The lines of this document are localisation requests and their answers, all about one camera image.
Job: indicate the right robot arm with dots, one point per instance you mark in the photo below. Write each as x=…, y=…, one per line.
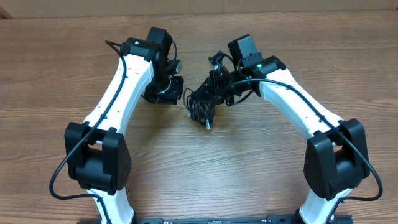
x=336, y=155

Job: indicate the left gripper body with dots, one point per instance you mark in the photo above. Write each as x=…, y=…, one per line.
x=165, y=89

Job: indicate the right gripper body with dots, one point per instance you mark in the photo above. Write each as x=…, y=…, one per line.
x=226, y=85

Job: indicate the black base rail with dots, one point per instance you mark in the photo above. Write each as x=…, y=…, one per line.
x=214, y=221

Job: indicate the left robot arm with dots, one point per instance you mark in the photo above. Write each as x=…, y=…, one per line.
x=97, y=156

